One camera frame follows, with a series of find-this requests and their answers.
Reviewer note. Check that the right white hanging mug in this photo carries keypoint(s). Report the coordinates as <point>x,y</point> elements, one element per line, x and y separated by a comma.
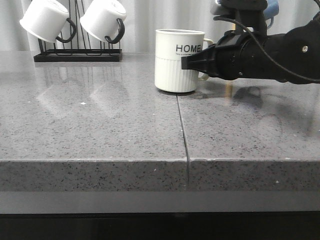
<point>104,20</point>

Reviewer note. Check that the blue hanging mug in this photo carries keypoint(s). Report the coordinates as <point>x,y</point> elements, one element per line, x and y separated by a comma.
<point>271,11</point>

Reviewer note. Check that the cream HOME mug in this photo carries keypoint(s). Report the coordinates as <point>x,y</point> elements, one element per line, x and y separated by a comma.
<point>170,46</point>

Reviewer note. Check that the black wire mug rack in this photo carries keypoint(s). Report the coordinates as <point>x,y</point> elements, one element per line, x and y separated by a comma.
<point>83,47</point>

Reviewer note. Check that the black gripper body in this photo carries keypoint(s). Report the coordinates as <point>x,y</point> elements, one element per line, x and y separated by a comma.
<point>238,56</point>

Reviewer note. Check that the left white hanging mug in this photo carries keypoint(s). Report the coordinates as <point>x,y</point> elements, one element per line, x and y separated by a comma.
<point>45,20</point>

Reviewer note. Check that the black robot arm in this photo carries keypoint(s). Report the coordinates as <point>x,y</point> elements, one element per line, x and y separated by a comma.
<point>292,57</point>

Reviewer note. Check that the white hanging mug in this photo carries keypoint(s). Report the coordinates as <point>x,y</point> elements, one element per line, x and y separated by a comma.
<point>45,20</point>
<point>104,20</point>

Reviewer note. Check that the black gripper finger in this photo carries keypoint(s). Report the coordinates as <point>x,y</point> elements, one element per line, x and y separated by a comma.
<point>203,61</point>

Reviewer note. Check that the wooden mug tree stand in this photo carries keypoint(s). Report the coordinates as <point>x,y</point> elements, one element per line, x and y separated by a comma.
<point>233,27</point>

